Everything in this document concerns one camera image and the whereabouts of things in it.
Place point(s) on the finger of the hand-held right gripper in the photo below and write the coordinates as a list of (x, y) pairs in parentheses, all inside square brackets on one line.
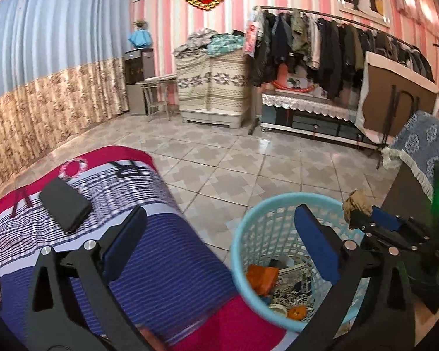
[(366, 223), (386, 217)]

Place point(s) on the grey water dispenser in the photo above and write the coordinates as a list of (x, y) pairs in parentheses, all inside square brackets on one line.
[(133, 91)]

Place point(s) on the dark bag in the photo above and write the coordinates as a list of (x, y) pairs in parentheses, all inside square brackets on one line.
[(277, 264)]

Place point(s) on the orange peel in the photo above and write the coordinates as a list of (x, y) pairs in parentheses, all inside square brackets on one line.
[(297, 313)]

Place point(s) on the orange wrapper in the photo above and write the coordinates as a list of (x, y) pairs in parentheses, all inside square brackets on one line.
[(261, 279)]

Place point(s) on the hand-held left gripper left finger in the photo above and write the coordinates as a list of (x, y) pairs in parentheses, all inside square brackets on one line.
[(126, 241)]

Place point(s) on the patterned snack packet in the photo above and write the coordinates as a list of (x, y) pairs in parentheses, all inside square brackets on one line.
[(296, 285)]

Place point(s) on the black flat case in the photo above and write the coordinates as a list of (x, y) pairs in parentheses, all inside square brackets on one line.
[(64, 204)]

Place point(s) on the row of hanging dark clothes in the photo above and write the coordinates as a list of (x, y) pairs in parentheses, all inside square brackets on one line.
[(329, 44)]

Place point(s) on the metal stool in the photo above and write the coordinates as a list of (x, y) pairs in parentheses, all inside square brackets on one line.
[(157, 104)]

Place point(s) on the white lace cloth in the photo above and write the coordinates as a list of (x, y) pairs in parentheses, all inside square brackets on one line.
[(307, 104)]

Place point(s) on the white printed box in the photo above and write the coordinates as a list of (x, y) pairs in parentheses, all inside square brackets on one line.
[(298, 81)]

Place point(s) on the white round container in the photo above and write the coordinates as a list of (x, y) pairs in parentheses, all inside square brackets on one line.
[(278, 310)]

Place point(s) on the folded brown table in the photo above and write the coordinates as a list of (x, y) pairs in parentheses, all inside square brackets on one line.
[(380, 98)]

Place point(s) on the covered cabinet with laundry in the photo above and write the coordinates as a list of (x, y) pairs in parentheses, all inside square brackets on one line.
[(212, 80)]

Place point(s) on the blue covered water bottle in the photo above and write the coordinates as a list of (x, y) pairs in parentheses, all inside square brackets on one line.
[(141, 39)]

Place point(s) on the light blue plastic basket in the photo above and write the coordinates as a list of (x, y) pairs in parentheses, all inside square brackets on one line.
[(263, 226)]

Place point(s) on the blue lace cloth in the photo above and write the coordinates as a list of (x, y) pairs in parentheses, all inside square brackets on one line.
[(420, 139)]

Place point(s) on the small potted plant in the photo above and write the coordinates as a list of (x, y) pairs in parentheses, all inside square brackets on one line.
[(141, 25)]

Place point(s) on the teal folded cloth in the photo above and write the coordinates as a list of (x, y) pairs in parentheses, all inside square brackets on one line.
[(225, 44)]

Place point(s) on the pink hanging bag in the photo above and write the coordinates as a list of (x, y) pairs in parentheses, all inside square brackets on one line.
[(251, 36)]

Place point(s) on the blue and floral curtain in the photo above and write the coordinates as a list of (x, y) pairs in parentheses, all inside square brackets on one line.
[(51, 62)]

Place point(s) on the brown paper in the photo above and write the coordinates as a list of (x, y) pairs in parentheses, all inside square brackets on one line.
[(356, 201)]

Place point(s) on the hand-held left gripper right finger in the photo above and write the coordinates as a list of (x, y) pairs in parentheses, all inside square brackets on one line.
[(316, 241)]

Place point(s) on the low glass door cabinet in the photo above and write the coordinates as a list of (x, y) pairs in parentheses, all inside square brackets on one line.
[(314, 126)]

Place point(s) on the grey clothes pile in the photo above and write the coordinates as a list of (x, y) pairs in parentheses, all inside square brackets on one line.
[(194, 42)]

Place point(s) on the dark cabinet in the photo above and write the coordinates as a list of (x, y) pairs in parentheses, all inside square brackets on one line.
[(406, 190)]

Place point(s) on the metal clothes rack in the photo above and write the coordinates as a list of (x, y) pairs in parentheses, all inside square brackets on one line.
[(351, 20)]

